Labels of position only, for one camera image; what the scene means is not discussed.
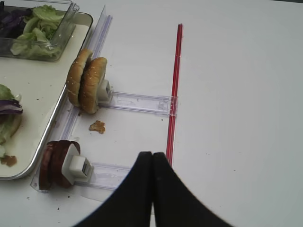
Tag green lettuce in container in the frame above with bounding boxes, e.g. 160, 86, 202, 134
10, 4, 65, 61

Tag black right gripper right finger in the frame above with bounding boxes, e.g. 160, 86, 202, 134
153, 153, 230, 227

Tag rear sesame bun top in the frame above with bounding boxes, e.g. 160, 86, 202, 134
80, 57, 107, 114

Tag lettuce leaf on bun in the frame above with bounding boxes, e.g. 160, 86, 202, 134
0, 84, 23, 157

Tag clear right bun rail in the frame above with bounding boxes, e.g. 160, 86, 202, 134
99, 92, 178, 117

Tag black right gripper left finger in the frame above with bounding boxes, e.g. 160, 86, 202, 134
76, 152, 153, 227

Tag purple cabbage leaves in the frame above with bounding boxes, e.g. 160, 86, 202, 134
0, 1, 32, 39

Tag clear patty rail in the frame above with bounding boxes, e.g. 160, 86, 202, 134
75, 162, 131, 191

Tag cream metal tray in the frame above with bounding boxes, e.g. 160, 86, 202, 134
0, 13, 93, 181

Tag brown crumb on table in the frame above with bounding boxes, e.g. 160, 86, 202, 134
89, 120, 106, 134

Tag front sesame bun top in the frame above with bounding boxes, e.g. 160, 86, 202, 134
66, 49, 93, 107

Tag dark meat patty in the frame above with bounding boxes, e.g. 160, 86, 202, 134
38, 141, 59, 190
48, 140, 80, 188

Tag orange scrap on tray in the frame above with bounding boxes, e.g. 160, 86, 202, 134
0, 155, 17, 167

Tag rear dark meat patty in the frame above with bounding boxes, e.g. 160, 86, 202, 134
48, 140, 80, 188

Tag white bun pusher block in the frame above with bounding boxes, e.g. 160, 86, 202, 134
97, 79, 113, 104

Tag clear plastic salad container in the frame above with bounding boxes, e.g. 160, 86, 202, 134
0, 0, 79, 61

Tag front dark meat patty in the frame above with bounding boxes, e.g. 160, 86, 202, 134
38, 141, 59, 190

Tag sesame bun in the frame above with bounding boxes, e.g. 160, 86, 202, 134
80, 57, 107, 114
66, 49, 93, 107

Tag right red strip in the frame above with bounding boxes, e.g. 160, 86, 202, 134
166, 23, 183, 165

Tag white patty pusher block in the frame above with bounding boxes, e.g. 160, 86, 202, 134
62, 144, 94, 185

